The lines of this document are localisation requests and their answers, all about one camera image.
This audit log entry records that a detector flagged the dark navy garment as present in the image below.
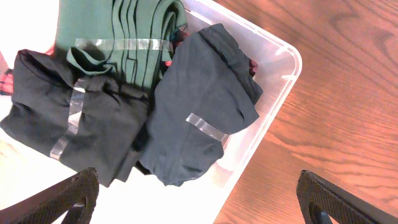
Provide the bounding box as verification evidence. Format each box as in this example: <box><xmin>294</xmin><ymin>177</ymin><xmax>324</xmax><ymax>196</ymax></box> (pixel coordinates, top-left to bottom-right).
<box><xmin>139</xmin><ymin>24</ymin><xmax>263</xmax><ymax>186</ymax></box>

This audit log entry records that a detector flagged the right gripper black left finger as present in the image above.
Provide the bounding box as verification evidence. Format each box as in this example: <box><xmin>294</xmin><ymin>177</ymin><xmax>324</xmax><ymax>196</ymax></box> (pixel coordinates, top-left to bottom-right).
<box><xmin>1</xmin><ymin>167</ymin><xmax>99</xmax><ymax>223</ymax></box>

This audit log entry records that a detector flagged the dark green garment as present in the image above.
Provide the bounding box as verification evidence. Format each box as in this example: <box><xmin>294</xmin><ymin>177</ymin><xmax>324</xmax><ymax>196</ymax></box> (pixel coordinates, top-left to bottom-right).
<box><xmin>54</xmin><ymin>0</ymin><xmax>187</xmax><ymax>92</ymax></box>

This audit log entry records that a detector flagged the black cloth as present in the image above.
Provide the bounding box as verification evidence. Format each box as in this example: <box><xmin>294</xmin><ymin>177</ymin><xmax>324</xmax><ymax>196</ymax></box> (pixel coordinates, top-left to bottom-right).
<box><xmin>1</xmin><ymin>49</ymin><xmax>149</xmax><ymax>186</ymax></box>

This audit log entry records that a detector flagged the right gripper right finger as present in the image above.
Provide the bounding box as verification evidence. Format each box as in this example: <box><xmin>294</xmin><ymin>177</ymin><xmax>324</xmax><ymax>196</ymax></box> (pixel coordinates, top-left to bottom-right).
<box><xmin>296</xmin><ymin>170</ymin><xmax>397</xmax><ymax>224</ymax></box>

